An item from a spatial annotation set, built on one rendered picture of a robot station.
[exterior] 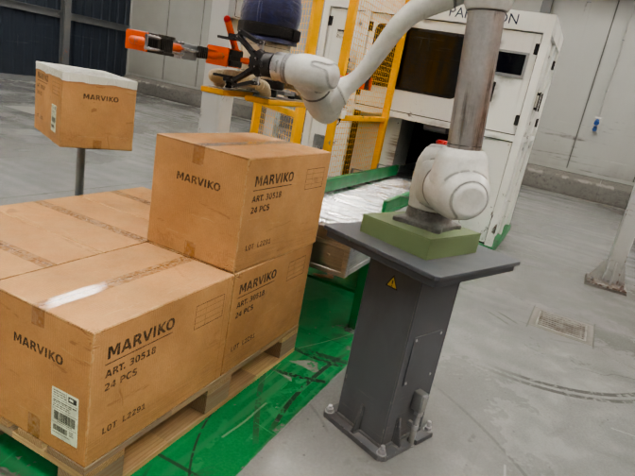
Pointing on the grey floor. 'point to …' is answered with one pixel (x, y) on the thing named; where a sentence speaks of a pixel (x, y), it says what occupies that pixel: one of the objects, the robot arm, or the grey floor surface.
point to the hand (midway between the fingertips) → (222, 56)
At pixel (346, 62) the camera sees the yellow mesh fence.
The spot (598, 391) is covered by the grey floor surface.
